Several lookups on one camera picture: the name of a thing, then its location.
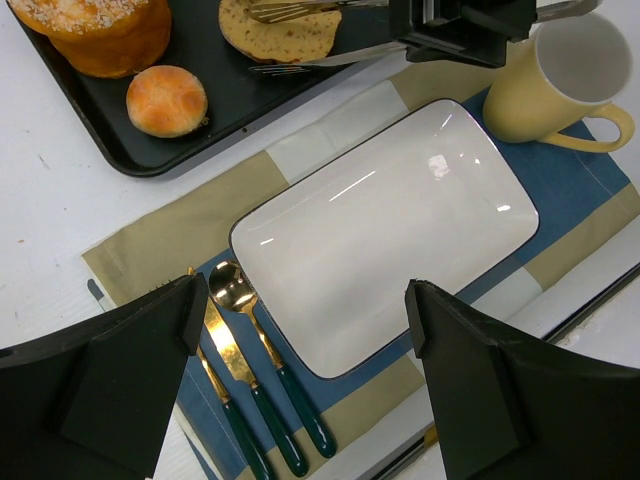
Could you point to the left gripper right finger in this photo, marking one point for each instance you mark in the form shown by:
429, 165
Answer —
508, 405

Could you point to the yellow bread slice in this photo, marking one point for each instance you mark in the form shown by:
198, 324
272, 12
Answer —
300, 40

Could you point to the gold knife green handle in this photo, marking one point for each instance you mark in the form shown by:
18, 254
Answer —
280, 432

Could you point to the large orange sugared bun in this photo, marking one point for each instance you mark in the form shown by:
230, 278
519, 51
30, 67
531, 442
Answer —
103, 39

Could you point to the gold fork green handle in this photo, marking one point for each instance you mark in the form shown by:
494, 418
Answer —
201, 379

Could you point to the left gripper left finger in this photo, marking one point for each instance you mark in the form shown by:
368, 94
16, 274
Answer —
94, 400

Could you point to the gold spoon green handle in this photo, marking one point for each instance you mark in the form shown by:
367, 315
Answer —
280, 370

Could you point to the white rectangular plate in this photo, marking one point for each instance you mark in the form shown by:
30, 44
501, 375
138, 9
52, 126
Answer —
429, 197

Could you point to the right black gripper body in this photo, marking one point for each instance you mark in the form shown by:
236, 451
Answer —
475, 33

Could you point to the yellow mug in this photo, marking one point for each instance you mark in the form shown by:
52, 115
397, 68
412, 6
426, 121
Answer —
568, 70

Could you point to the small round bun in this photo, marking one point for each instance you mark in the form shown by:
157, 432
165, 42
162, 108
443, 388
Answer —
166, 101

